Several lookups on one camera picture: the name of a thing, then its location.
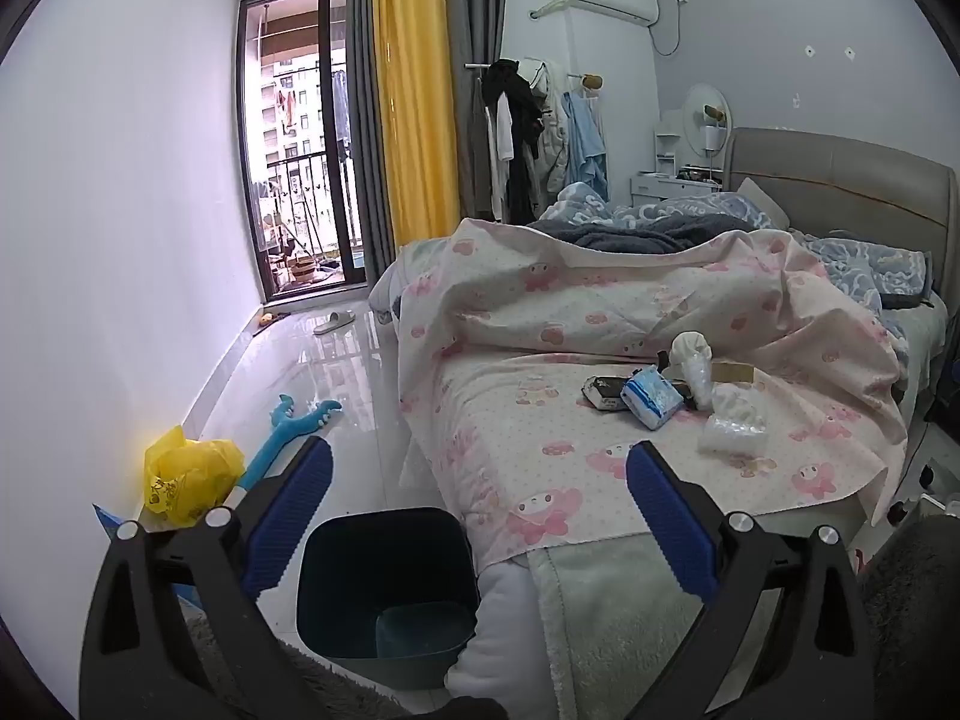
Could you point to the brown cardboard piece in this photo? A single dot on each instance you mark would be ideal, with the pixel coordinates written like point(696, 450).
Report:
point(735, 373)

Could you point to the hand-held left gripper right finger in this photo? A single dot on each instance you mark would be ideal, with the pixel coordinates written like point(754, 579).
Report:
point(667, 517)

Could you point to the light blue hanging robe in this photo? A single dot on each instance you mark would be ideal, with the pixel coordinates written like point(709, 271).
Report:
point(585, 135)

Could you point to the round mirror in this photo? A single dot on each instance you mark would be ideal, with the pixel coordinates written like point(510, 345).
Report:
point(697, 109)

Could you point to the balcony glass door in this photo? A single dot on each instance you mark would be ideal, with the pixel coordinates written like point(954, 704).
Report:
point(300, 187)

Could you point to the pink printed blanket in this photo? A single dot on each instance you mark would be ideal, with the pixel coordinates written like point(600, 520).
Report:
point(525, 405)

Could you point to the dark teal trash bin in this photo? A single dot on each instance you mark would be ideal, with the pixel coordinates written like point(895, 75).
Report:
point(352, 577)

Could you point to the grey curtain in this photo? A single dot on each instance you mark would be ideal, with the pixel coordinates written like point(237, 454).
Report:
point(367, 127)
point(472, 30)

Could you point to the blue toy claw stick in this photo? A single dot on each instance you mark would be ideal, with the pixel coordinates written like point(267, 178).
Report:
point(289, 427)

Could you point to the white quilt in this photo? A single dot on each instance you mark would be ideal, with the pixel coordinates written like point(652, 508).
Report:
point(495, 645)

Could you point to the blue cardboard box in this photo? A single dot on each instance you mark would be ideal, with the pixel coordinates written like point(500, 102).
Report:
point(105, 516)

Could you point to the white air conditioner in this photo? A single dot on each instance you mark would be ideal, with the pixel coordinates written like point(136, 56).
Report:
point(611, 6)

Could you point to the dark grey blanket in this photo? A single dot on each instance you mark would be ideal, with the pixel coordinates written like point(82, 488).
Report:
point(600, 234)

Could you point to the black jacket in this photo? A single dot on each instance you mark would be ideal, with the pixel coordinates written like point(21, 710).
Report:
point(517, 101)

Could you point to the grey rug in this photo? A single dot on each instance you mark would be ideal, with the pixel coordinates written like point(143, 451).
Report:
point(337, 690)

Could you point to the wall clothes rack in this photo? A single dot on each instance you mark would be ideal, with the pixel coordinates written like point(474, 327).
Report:
point(592, 80)

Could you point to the yellow curtain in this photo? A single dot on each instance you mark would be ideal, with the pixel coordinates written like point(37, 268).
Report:
point(416, 90)

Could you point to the yellow plastic bag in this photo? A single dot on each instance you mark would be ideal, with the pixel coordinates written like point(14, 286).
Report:
point(187, 472)

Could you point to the grey bed headboard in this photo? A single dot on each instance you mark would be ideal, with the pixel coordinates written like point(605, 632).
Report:
point(840, 180)

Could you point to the blue printed blanket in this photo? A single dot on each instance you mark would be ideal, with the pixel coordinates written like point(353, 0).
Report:
point(675, 208)

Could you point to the white slipper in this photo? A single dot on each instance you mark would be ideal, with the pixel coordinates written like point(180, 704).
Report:
point(337, 322)

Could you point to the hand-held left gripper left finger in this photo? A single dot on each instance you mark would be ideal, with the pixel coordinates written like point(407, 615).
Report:
point(289, 525)

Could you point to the grey-green fleece blanket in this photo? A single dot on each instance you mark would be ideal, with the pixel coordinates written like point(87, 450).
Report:
point(600, 630)

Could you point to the clear plastic bag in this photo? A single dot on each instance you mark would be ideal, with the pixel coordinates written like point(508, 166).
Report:
point(731, 427)

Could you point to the white vanity table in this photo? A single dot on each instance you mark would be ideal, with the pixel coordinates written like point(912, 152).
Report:
point(645, 184)

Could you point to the white hanging coat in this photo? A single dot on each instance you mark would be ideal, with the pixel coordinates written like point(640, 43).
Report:
point(555, 127)

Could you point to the white hanging shirt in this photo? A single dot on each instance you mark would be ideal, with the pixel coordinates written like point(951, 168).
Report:
point(504, 127)

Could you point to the white plastic bag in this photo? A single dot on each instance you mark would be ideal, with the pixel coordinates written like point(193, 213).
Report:
point(694, 371)

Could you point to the white pillow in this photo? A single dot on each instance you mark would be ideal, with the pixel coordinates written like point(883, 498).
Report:
point(761, 199)

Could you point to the dark grey fuzzy cloth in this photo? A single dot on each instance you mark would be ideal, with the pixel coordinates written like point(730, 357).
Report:
point(915, 615)

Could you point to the blue tissue packet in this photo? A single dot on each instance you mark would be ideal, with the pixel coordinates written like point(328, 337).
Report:
point(652, 399)

